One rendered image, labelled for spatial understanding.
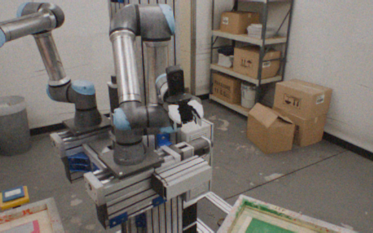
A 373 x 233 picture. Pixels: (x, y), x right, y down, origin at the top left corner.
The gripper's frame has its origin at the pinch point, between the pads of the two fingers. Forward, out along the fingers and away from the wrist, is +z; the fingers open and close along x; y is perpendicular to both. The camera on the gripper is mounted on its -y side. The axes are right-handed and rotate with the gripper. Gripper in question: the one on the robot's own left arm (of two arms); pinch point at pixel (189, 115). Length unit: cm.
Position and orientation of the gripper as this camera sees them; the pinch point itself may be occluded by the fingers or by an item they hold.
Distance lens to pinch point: 75.2
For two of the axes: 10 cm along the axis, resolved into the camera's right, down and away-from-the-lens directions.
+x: -9.6, 2.2, -1.7
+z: 2.4, 3.8, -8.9
